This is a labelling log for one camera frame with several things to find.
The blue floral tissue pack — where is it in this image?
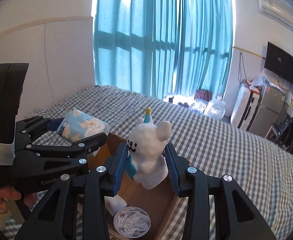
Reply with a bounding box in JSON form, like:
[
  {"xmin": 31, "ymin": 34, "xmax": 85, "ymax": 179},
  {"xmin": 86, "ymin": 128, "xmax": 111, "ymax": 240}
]
[{"xmin": 56, "ymin": 108, "xmax": 110, "ymax": 144}]

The white bear plush toy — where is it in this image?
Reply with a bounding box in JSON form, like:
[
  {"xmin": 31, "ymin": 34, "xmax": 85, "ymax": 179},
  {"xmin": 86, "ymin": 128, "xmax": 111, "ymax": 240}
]
[{"xmin": 125, "ymin": 108, "xmax": 172, "ymax": 190}]

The clear floss pick jar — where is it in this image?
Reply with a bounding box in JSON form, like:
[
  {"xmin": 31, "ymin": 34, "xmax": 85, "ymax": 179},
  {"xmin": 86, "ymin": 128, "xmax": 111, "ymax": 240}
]
[{"xmin": 113, "ymin": 206, "xmax": 151, "ymax": 239}]

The person left hand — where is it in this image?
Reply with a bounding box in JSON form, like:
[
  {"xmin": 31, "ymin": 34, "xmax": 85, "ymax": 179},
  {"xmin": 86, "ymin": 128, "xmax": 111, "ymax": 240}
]
[{"xmin": 0, "ymin": 186, "xmax": 37, "ymax": 210}]

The checkered bed quilt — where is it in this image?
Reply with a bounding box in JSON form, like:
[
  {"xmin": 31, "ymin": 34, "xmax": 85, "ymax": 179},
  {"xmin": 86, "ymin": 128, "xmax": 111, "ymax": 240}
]
[{"xmin": 31, "ymin": 86, "xmax": 293, "ymax": 239}]

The brown cardboard box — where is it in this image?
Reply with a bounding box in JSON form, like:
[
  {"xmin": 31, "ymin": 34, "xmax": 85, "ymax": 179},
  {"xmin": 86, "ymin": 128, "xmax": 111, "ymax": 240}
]
[{"xmin": 88, "ymin": 133, "xmax": 179, "ymax": 239}]

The clear plastic bag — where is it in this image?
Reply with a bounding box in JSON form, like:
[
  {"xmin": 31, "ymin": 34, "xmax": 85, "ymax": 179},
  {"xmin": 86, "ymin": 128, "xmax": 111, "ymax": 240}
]
[{"xmin": 189, "ymin": 96, "xmax": 225, "ymax": 120}]

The white suitcase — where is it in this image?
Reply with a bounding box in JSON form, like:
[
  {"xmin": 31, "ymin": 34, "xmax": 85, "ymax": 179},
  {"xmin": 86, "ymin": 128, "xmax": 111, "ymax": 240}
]
[{"xmin": 231, "ymin": 84, "xmax": 260, "ymax": 131}]

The silver mini fridge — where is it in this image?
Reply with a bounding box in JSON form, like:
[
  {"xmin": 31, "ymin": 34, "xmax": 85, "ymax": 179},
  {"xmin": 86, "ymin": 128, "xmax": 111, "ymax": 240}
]
[{"xmin": 248, "ymin": 84, "xmax": 286, "ymax": 137}]

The dark red patterned bag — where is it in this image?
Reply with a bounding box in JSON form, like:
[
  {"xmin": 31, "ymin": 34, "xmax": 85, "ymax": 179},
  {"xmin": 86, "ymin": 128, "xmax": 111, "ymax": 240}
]
[{"xmin": 194, "ymin": 89, "xmax": 212, "ymax": 102}]

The teal window curtain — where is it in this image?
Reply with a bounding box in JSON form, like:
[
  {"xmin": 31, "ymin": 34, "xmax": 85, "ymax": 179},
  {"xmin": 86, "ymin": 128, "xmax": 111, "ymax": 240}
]
[{"xmin": 92, "ymin": 0, "xmax": 233, "ymax": 99}]

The white air conditioner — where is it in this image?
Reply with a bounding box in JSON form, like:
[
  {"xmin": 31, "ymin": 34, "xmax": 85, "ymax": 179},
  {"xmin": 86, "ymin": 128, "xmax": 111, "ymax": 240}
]
[{"xmin": 258, "ymin": 0, "xmax": 293, "ymax": 31}]

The black wall television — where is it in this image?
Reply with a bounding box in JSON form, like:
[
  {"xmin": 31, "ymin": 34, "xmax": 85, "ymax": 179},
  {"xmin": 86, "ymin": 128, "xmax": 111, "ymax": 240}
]
[{"xmin": 264, "ymin": 42, "xmax": 293, "ymax": 85}]

